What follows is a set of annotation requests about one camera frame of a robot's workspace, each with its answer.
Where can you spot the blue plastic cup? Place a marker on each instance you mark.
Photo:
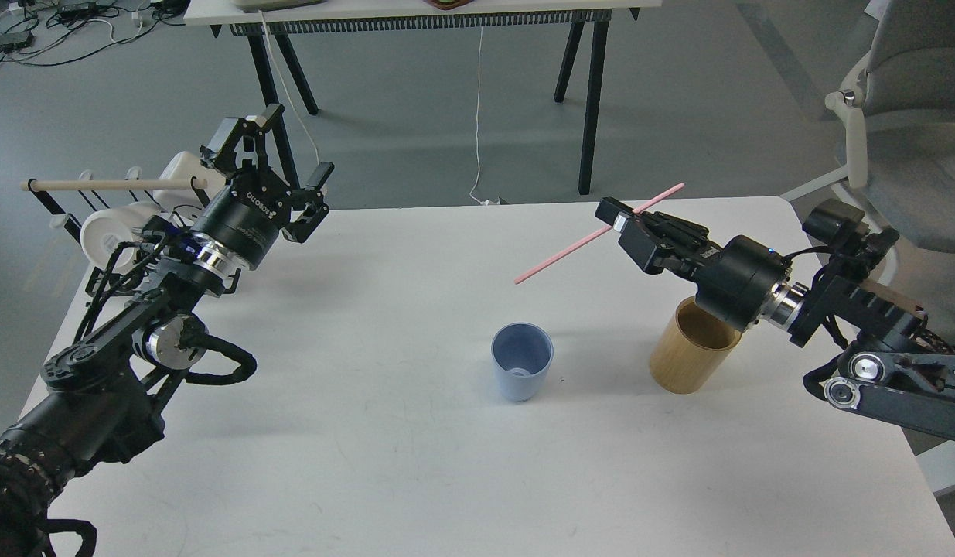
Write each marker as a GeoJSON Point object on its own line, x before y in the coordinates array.
{"type": "Point", "coordinates": [522, 353]}

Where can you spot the grey office chair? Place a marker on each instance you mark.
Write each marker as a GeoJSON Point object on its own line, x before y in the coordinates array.
{"type": "Point", "coordinates": [897, 106]}

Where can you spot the white spool disc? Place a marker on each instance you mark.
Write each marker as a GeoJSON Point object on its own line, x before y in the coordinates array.
{"type": "Point", "coordinates": [104, 230]}

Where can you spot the wooden dowel rod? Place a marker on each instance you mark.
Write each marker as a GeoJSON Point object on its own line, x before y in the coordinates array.
{"type": "Point", "coordinates": [48, 186]}

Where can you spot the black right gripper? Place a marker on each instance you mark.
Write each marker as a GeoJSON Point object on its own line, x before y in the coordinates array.
{"type": "Point", "coordinates": [733, 282]}

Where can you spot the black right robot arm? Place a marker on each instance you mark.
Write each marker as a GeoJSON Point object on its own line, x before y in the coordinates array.
{"type": "Point", "coordinates": [893, 368]}

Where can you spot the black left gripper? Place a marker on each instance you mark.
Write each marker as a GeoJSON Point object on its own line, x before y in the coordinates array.
{"type": "Point", "coordinates": [247, 216]}

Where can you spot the bamboo cylinder holder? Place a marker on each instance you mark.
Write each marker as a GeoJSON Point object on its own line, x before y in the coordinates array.
{"type": "Point", "coordinates": [692, 346]}

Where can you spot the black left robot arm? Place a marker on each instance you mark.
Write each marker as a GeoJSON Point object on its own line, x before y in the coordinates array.
{"type": "Point", "coordinates": [140, 338]}

